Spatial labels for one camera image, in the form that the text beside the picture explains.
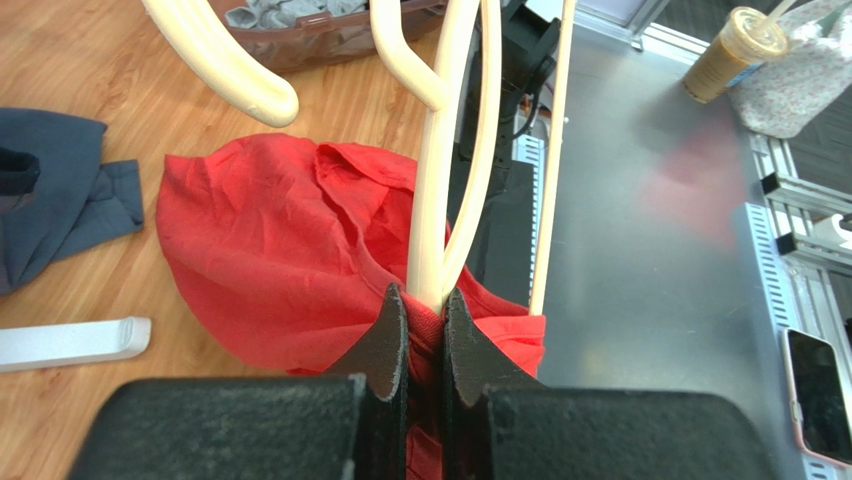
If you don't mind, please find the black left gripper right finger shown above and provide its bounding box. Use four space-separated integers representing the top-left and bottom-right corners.
442 291 775 479

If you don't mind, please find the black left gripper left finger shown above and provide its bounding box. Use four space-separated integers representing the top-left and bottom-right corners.
69 285 409 479

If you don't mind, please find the red tank top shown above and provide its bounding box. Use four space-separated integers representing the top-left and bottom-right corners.
156 134 546 479

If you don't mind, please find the cream plastic hanger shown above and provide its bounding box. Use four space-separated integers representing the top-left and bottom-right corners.
140 0 578 317

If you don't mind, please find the dark blue tank top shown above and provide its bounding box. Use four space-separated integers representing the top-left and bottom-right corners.
1 108 145 294

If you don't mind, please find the white metal clothes rack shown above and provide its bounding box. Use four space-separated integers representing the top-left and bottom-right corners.
1 317 152 372

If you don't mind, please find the smartphone pink case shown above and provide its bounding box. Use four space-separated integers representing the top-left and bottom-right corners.
781 328 851 467

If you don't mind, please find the transparent brown plastic basin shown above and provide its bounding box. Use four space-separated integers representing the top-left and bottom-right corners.
209 0 449 75

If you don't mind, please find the grey garment in basin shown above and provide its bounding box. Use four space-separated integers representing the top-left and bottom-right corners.
225 0 368 30

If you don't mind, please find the floral fabric pouch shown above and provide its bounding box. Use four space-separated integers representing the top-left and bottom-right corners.
729 0 851 139

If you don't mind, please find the iced coffee cup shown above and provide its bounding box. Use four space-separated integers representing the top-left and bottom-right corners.
682 6 790 104

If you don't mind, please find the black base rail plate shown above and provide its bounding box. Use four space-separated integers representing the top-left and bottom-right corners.
466 161 535 307

